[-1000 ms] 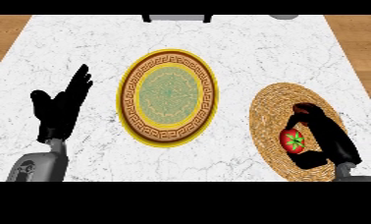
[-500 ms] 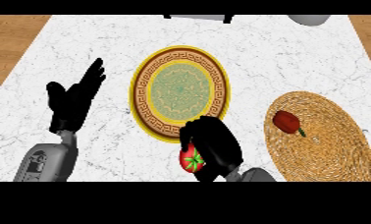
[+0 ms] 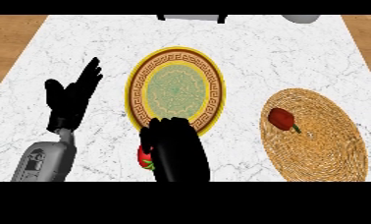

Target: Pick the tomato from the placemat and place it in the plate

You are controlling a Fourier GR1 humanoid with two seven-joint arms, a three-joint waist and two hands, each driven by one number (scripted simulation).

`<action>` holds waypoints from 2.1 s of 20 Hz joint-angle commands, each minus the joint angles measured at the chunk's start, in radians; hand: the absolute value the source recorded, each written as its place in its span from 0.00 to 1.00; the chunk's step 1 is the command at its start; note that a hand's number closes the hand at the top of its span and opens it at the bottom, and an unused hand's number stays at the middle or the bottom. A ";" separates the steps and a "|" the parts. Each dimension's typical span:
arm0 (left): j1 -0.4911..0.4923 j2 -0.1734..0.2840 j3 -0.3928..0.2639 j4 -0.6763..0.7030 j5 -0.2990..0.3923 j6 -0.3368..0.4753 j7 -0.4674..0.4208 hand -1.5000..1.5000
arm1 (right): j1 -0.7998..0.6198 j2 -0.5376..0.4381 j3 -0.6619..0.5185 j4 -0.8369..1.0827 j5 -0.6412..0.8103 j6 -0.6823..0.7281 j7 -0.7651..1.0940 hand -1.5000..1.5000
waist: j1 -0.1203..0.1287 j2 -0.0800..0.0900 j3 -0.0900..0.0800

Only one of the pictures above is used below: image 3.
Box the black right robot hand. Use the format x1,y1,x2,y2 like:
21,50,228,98
138,116,212,183

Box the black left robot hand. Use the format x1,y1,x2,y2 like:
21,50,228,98
44,56,104,134

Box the red tomato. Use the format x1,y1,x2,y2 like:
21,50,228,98
137,144,156,171

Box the yellow patterned plate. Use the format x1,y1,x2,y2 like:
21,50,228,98
124,45,228,138

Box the woven wicker placemat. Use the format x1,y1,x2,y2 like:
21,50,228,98
259,87,369,183

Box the dark red pepper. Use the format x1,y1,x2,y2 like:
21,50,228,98
266,107,303,135

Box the grey appliance with black legs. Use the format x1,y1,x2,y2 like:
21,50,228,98
154,14,230,25

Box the pale grey round object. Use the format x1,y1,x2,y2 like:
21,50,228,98
281,14,322,25

